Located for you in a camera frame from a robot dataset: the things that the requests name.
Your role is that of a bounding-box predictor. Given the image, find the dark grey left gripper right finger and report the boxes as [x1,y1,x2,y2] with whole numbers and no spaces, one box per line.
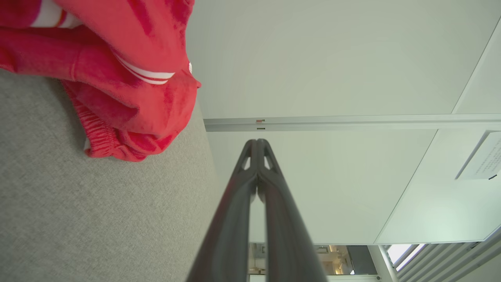
[258,139,327,282]

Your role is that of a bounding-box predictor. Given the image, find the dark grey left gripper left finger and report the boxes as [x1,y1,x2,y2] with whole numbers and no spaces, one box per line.
[186,139,258,282]

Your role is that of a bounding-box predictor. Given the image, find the red Bulls print shorts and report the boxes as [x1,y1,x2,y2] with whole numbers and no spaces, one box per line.
[61,70,202,163]

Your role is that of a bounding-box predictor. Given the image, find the red shirt with white sleeves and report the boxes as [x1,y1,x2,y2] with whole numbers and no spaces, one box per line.
[0,0,196,86]

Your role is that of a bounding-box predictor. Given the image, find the grey fabric sofa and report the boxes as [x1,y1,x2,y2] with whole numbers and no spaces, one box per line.
[0,69,220,282]

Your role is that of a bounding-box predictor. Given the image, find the grey window blinds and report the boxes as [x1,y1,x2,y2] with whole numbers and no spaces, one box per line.
[382,231,501,282]

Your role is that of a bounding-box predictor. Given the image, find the aluminium wall rail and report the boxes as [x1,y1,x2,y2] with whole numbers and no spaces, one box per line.
[204,114,501,132]

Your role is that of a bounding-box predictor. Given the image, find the white paper wall notice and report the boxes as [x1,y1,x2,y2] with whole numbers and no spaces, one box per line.
[455,131,501,181]

